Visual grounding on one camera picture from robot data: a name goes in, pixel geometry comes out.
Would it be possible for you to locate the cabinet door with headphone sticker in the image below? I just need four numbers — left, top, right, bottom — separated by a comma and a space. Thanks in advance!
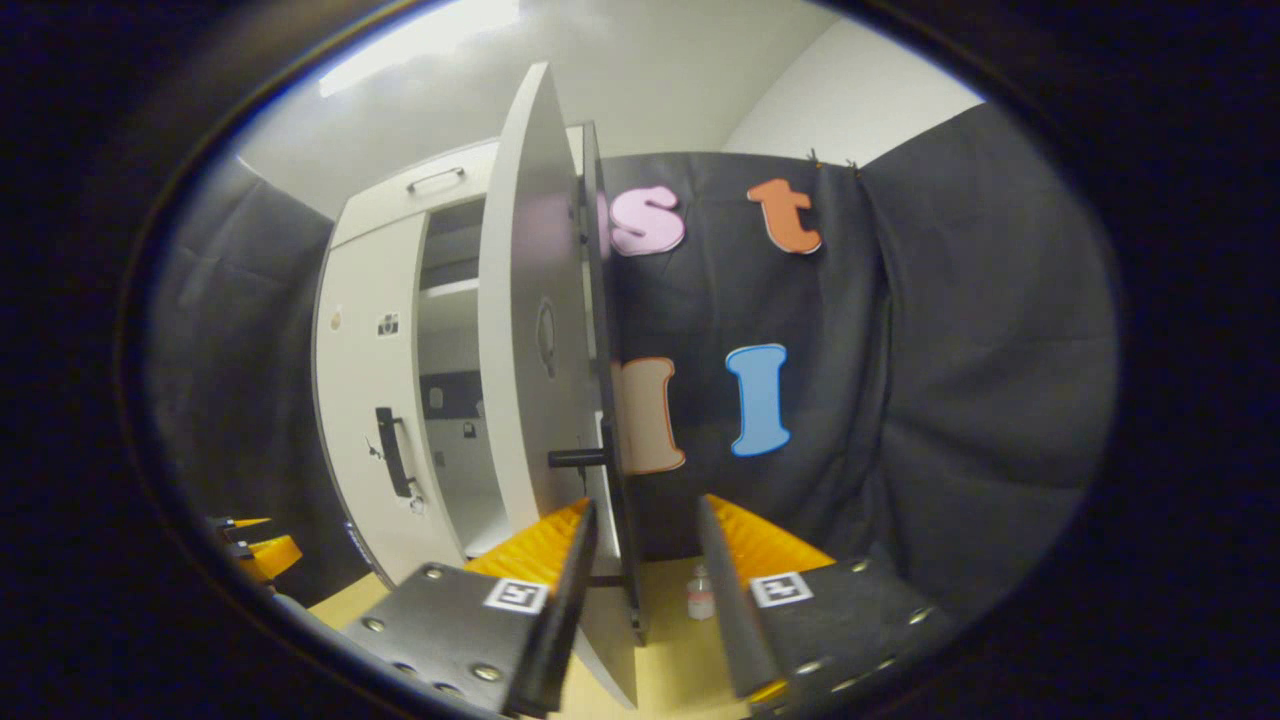
478, 62, 641, 709

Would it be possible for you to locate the cabinet door with camera sticker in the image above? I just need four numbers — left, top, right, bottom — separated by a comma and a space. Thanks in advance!
312, 212, 471, 586

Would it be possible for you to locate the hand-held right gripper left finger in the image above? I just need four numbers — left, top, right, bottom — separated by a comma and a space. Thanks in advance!
340, 497, 601, 719

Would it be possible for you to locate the black backdrop cloth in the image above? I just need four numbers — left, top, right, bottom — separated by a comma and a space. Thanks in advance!
598, 100, 1121, 621
150, 155, 373, 606

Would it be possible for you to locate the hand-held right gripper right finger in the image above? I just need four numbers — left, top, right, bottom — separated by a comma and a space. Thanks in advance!
697, 493, 956, 716

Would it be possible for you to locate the beige double-door shoe cabinet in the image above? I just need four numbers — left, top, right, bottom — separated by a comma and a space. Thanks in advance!
312, 120, 646, 646

